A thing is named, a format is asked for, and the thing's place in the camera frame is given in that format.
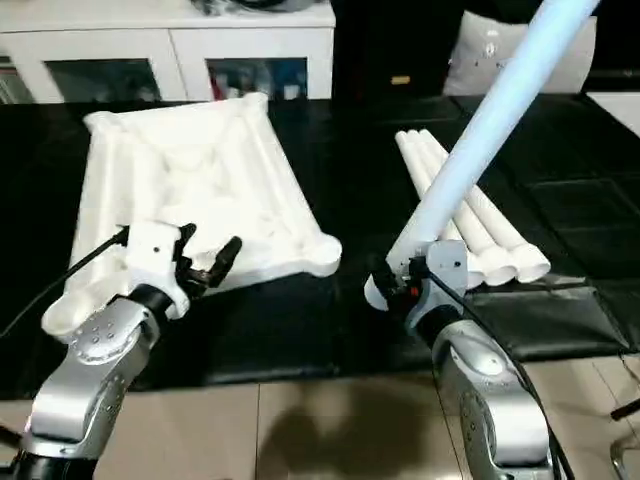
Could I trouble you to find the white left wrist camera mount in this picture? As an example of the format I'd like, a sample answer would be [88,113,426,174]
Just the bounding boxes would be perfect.
[121,222,192,322]

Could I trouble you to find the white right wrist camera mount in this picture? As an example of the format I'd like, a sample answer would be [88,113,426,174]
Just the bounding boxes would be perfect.
[426,238,470,302]

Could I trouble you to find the white plastic table leg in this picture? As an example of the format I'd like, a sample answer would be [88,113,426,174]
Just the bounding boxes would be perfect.
[394,129,502,290]
[423,128,552,284]
[408,128,527,287]
[364,0,602,312]

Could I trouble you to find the white glass-door cabinet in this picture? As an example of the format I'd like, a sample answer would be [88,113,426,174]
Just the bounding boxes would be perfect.
[0,0,336,105]

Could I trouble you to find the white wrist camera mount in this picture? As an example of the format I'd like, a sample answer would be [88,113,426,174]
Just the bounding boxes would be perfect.
[121,222,192,322]
[426,238,470,302]

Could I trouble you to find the black furniture with yellow label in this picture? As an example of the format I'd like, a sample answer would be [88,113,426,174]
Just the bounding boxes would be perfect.
[333,0,466,99]

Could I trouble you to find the black work mat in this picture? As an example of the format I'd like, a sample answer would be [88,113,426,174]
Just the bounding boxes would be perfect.
[0,94,640,402]

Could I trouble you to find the white plastic table top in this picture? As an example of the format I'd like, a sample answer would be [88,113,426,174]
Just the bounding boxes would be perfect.
[42,94,345,347]

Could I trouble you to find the grey cushion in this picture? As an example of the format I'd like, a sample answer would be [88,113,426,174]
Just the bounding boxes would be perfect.
[443,10,600,97]

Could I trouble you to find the white flat board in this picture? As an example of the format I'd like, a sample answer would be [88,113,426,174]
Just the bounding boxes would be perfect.
[581,89,640,129]

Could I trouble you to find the metal chair leg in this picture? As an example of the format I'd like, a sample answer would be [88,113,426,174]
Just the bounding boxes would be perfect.
[608,399,640,480]

